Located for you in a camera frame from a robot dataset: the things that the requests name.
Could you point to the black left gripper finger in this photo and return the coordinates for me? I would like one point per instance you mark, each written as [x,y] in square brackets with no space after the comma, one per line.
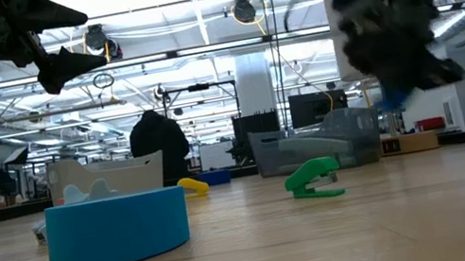
[68,68]
[49,14]

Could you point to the dark background monitor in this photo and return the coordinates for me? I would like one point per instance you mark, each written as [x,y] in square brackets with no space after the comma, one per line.
[256,126]
[315,108]

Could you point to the light blue tape roll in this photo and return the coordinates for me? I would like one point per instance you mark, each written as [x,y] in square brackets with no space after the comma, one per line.
[116,232]

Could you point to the red box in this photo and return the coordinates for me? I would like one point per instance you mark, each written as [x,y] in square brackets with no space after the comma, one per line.
[429,124]

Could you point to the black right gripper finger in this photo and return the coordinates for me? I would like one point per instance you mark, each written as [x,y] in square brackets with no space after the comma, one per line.
[443,71]
[388,74]

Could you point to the person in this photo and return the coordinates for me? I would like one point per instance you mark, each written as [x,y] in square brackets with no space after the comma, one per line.
[158,143]

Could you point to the transparent smoky plastic bin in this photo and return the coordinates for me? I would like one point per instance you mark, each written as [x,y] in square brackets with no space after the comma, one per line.
[357,128]

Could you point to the green mini stapler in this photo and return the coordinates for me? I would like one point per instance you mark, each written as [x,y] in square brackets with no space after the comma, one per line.
[307,172]

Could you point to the yellow mini stapler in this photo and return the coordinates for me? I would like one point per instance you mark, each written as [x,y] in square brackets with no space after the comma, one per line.
[194,186]

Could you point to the grey plastic bin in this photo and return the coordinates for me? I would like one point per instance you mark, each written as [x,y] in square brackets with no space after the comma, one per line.
[134,172]

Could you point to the white cylindrical lamp shade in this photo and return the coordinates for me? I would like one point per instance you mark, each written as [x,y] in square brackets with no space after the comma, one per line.
[336,45]

